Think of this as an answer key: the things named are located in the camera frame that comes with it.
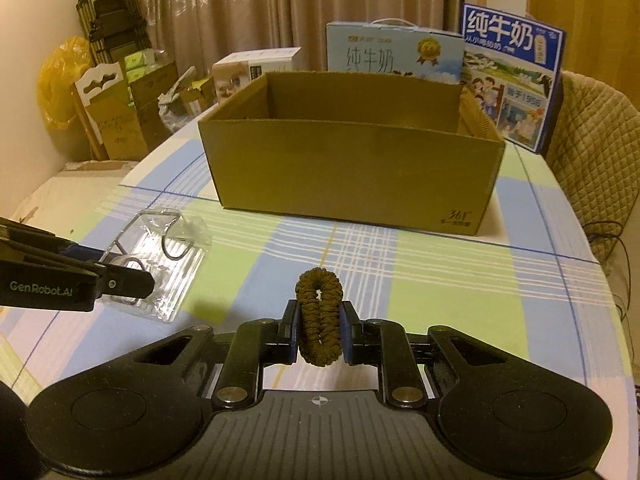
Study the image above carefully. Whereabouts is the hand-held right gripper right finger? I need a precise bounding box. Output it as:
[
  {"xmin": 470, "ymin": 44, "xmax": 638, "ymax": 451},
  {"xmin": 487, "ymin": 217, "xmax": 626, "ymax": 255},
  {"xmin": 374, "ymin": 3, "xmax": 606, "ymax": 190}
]
[{"xmin": 340, "ymin": 301, "xmax": 507, "ymax": 407}]

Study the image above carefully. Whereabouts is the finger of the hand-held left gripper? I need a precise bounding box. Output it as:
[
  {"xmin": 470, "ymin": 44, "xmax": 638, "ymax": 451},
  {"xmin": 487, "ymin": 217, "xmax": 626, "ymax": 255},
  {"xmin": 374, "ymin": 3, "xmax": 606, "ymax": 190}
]
[
  {"xmin": 94, "ymin": 265, "xmax": 156, "ymax": 302},
  {"xmin": 34, "ymin": 239, "xmax": 107, "ymax": 266}
]

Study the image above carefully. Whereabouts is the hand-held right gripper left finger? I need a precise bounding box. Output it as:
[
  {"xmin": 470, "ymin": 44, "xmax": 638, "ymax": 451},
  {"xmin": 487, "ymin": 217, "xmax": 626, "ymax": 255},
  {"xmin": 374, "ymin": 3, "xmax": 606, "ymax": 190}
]
[{"xmin": 132, "ymin": 300, "xmax": 301, "ymax": 409}]

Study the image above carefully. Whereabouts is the brown hair tie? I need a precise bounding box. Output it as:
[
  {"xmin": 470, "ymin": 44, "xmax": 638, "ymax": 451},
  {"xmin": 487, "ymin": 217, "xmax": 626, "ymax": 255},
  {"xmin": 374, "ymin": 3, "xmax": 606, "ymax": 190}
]
[{"xmin": 294, "ymin": 267, "xmax": 344, "ymax": 367}]

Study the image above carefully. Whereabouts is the clear pack of metal hooks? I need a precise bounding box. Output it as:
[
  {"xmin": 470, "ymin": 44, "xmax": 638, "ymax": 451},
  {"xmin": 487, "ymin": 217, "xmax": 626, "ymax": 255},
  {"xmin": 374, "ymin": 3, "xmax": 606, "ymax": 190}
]
[{"xmin": 96, "ymin": 208, "xmax": 214, "ymax": 324}]

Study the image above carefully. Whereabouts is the brown cardboard box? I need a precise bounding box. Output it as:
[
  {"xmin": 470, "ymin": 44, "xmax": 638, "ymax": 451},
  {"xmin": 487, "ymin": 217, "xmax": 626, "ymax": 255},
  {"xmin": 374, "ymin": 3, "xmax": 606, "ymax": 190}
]
[{"xmin": 197, "ymin": 70, "xmax": 506, "ymax": 238}]

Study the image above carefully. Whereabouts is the beige embroidered bed sheet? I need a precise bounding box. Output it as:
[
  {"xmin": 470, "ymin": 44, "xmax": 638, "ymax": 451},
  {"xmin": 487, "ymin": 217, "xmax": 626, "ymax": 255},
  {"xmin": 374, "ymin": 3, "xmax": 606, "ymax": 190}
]
[{"xmin": 0, "ymin": 159, "xmax": 142, "ymax": 242}]

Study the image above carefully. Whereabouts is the plaid tablecloth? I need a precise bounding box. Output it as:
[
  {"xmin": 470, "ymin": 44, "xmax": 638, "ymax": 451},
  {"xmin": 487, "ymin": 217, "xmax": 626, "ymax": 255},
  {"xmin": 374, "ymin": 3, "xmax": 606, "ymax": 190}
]
[{"xmin": 0, "ymin": 132, "xmax": 634, "ymax": 411}]

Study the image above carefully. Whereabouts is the brown carton with white flap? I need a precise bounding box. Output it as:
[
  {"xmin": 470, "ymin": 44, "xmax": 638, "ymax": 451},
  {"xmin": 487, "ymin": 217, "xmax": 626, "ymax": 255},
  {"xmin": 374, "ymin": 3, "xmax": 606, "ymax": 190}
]
[{"xmin": 73, "ymin": 62, "xmax": 151, "ymax": 160}]

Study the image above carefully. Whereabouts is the yellow plastic bag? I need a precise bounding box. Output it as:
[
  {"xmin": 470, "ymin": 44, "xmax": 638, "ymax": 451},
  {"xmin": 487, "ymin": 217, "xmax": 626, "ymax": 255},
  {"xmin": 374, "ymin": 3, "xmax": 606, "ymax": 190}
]
[{"xmin": 38, "ymin": 35, "xmax": 96, "ymax": 131}]

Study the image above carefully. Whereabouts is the grey plastic bag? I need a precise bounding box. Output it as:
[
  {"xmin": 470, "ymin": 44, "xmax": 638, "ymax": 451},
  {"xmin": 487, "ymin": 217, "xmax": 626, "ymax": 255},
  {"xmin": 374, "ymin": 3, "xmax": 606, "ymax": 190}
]
[{"xmin": 157, "ymin": 65, "xmax": 201, "ymax": 134}]

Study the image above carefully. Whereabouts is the brown carton of tissue packs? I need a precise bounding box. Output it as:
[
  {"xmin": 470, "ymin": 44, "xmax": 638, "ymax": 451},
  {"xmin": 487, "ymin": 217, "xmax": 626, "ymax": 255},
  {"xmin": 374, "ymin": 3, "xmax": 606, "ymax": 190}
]
[{"xmin": 122, "ymin": 50, "xmax": 181, "ymax": 127}]

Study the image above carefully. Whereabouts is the small green label cardboard box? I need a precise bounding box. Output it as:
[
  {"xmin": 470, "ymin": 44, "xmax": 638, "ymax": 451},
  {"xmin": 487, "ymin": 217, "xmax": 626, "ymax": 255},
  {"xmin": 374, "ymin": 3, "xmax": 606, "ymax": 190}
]
[{"xmin": 180, "ymin": 76, "xmax": 216, "ymax": 116}]

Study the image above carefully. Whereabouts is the green tissue pack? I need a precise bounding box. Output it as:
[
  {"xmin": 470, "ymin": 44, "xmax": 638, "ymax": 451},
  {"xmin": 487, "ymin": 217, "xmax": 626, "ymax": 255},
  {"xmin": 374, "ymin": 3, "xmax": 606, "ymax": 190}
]
[{"xmin": 124, "ymin": 51, "xmax": 156, "ymax": 71}]

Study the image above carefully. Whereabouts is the black metal folding rack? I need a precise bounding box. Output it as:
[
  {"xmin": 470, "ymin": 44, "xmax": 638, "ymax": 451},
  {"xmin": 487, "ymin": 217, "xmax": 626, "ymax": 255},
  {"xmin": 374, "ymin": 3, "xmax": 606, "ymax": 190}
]
[{"xmin": 75, "ymin": 0, "xmax": 154, "ymax": 79}]

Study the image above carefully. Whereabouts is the white product box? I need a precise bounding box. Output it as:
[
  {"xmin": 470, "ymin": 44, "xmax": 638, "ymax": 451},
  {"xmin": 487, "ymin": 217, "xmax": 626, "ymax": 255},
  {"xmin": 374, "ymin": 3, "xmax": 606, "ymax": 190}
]
[{"xmin": 211, "ymin": 47, "xmax": 304, "ymax": 106}]

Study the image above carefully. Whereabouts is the light blue milk carton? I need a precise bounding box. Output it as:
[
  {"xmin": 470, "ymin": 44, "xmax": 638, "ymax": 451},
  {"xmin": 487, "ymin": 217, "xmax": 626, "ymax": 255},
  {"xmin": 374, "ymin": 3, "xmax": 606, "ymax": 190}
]
[{"xmin": 326, "ymin": 18, "xmax": 465, "ymax": 84}]

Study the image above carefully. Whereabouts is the chair with quilted cover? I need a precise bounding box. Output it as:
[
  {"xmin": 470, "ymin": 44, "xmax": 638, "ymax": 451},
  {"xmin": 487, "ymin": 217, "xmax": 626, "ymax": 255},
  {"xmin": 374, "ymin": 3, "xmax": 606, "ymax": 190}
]
[{"xmin": 544, "ymin": 70, "xmax": 640, "ymax": 272}]

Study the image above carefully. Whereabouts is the beige curtain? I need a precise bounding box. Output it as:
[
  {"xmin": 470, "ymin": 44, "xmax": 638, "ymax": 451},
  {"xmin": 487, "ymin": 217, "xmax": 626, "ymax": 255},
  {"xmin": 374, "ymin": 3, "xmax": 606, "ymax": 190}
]
[{"xmin": 132, "ymin": 0, "xmax": 467, "ymax": 77}]

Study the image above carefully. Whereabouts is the dark blue milk carton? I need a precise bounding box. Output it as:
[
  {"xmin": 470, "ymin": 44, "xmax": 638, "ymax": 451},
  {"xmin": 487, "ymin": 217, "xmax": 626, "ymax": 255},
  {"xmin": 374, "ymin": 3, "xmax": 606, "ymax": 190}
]
[{"xmin": 459, "ymin": 2, "xmax": 567, "ymax": 155}]

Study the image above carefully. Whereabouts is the wooden door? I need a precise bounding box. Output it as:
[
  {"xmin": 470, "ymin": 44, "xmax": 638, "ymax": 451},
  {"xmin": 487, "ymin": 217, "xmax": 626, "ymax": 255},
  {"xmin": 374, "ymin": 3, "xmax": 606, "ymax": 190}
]
[{"xmin": 527, "ymin": 0, "xmax": 640, "ymax": 97}]

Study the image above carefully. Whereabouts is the black power cord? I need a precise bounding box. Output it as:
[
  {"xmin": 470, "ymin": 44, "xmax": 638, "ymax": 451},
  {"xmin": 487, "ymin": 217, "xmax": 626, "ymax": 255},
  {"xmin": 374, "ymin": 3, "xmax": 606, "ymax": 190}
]
[{"xmin": 584, "ymin": 219, "xmax": 634, "ymax": 327}]

